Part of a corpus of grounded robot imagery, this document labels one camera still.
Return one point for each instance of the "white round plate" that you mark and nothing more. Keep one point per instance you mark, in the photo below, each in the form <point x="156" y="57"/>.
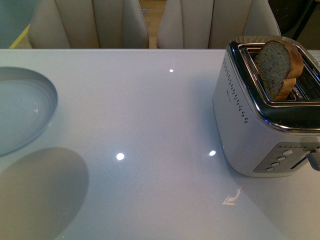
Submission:
<point x="28" y="103"/>

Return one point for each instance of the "slice of brown bread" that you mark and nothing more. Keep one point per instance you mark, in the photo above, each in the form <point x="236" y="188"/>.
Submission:
<point x="279" y="64"/>

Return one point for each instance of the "beige chair on right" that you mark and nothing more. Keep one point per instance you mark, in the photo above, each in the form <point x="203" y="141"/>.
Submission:
<point x="211" y="24"/>

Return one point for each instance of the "beige chair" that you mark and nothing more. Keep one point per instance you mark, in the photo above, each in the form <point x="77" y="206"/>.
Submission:
<point x="211" y="24"/>
<point x="88" y="24"/>

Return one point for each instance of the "white chrome two-slot toaster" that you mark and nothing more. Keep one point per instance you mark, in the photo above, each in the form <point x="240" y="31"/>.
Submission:
<point x="260" y="137"/>

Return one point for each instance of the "beige chair on left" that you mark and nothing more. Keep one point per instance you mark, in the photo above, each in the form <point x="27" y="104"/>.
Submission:
<point x="88" y="24"/>

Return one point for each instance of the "dark grey washing machine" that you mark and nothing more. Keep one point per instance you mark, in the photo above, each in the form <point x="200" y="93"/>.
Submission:
<point x="292" y="15"/>

